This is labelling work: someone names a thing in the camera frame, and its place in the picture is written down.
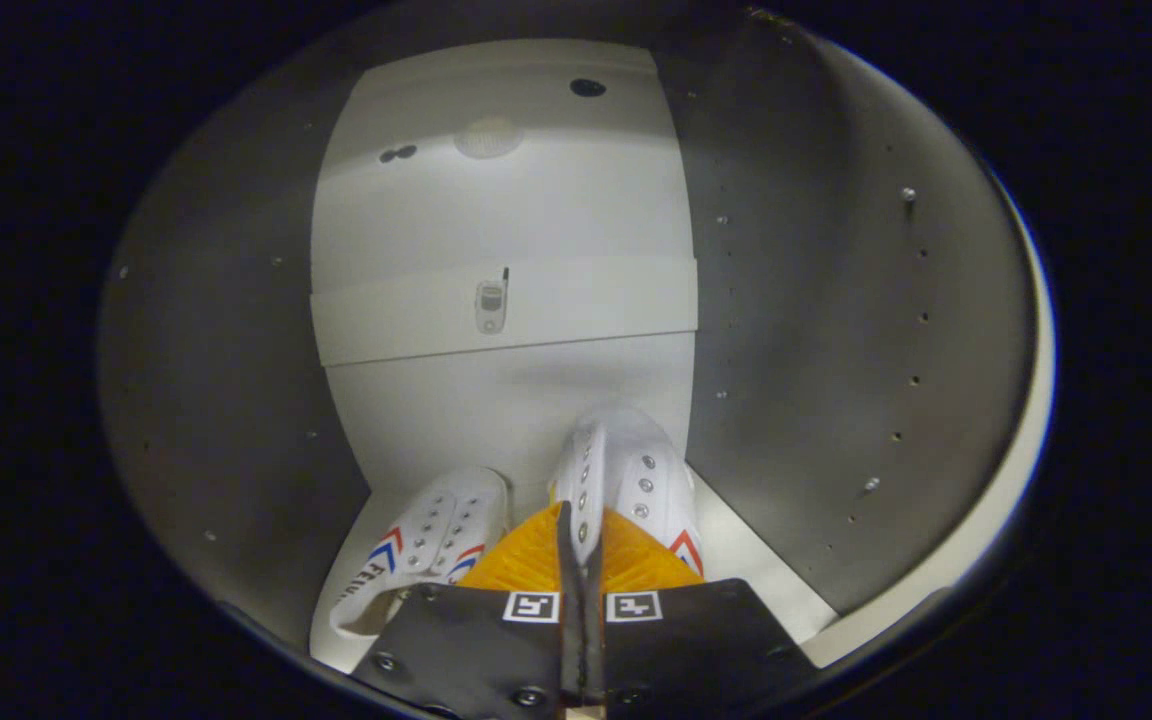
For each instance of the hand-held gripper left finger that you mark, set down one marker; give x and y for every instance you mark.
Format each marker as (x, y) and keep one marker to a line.
(568, 640)

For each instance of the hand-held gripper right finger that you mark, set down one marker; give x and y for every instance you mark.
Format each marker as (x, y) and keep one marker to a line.
(594, 640)

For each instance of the white shoe with striped chevron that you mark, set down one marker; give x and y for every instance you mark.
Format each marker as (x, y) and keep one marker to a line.
(436, 530)
(641, 460)

